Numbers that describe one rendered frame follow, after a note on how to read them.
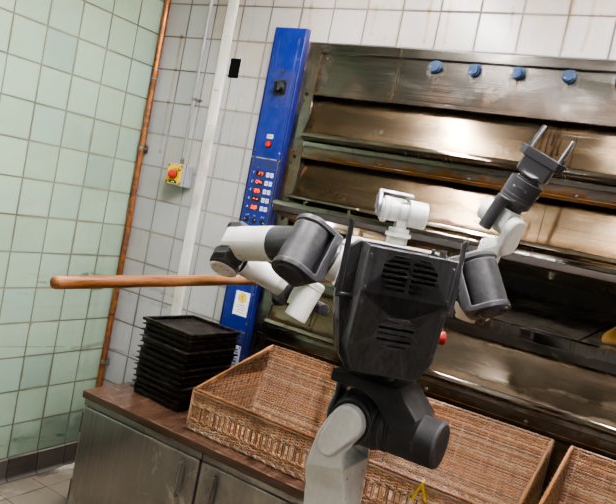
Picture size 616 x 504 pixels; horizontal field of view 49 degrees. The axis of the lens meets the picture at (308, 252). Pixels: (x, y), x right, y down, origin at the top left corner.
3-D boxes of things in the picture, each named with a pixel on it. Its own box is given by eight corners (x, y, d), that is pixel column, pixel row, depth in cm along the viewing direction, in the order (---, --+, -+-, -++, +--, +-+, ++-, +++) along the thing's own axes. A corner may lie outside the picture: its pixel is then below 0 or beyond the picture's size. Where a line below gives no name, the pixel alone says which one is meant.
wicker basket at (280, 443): (259, 406, 283) (272, 342, 281) (379, 454, 254) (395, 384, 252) (181, 428, 241) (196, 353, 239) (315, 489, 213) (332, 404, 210)
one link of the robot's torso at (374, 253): (460, 406, 147) (495, 246, 145) (308, 379, 145) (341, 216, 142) (427, 370, 177) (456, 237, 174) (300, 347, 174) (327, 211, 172)
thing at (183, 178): (174, 185, 313) (178, 163, 313) (190, 188, 308) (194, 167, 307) (163, 183, 307) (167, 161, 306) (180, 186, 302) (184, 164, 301)
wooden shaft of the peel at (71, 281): (55, 291, 143) (57, 277, 143) (46, 287, 145) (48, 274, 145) (384, 282, 291) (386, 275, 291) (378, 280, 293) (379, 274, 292)
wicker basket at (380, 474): (386, 458, 252) (401, 386, 250) (539, 518, 225) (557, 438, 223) (324, 494, 210) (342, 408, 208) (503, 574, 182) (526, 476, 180)
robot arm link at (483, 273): (501, 313, 170) (511, 297, 158) (466, 320, 170) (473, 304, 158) (489, 270, 175) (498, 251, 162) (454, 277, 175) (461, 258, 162)
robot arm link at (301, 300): (271, 304, 196) (286, 313, 185) (290, 272, 197) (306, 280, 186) (301, 322, 200) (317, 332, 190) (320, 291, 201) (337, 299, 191)
